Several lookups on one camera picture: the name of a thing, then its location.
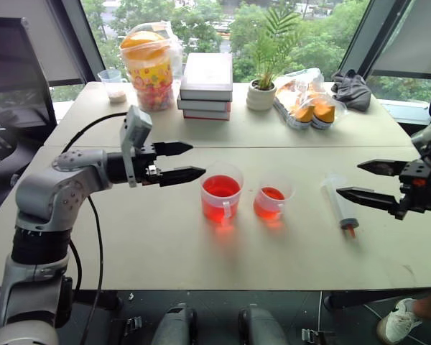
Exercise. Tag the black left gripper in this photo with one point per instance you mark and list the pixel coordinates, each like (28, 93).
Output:
(146, 154)

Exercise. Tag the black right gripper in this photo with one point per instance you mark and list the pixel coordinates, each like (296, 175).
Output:
(418, 190)

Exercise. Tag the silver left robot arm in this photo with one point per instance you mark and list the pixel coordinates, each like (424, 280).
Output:
(57, 190)

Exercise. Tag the clear plastic syringe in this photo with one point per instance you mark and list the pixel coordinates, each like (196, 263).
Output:
(339, 205)

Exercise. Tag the large beaker red liquid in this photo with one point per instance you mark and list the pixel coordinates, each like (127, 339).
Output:
(221, 196)

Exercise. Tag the clear measuring cup white grains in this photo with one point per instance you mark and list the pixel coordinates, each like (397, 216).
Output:
(113, 86)

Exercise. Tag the small beaker red liquid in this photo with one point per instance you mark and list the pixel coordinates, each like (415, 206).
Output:
(269, 203)

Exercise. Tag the red-edged white book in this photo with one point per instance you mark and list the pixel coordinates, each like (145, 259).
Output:
(206, 115)

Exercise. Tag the thin white book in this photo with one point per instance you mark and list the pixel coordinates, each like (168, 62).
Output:
(204, 105)

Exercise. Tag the bagged candy jar orange lid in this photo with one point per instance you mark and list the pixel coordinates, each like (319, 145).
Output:
(152, 79)

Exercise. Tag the thick white-covered book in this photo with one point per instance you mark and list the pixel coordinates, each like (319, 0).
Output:
(207, 75)

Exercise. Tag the grey crumpled cloth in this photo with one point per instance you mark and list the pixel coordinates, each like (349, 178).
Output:
(352, 90)

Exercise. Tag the potted green plant white pot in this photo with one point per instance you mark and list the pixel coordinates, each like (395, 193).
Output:
(261, 95)

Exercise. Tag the black table foot bar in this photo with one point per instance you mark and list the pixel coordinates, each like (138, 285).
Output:
(366, 298)

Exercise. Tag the white sneaker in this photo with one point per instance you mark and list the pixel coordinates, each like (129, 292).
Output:
(398, 321)

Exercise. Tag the dark rounded grey shape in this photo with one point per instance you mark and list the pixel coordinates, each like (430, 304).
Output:
(260, 327)
(174, 325)

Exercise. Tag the black office chair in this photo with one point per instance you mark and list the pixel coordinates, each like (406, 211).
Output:
(7, 151)

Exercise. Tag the black monitor screen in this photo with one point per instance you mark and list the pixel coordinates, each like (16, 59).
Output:
(14, 79)

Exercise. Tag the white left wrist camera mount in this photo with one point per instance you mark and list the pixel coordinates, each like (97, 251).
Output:
(134, 125)

